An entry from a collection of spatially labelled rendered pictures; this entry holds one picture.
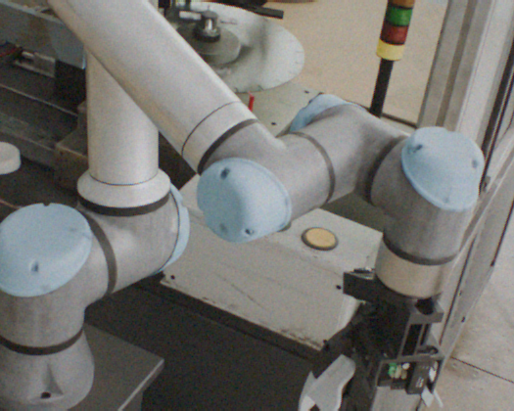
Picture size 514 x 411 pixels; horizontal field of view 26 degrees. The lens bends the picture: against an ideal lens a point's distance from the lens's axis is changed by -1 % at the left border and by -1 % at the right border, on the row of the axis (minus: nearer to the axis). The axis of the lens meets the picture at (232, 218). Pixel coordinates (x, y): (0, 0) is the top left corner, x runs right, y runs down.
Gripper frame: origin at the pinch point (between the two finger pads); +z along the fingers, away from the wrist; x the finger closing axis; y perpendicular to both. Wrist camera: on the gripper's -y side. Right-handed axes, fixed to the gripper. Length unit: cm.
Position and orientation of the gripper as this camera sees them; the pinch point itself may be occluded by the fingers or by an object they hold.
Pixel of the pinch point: (361, 406)
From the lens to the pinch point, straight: 124.1
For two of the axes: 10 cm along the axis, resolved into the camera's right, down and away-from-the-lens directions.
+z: -1.4, 8.1, 5.7
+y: 2.2, 5.8, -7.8
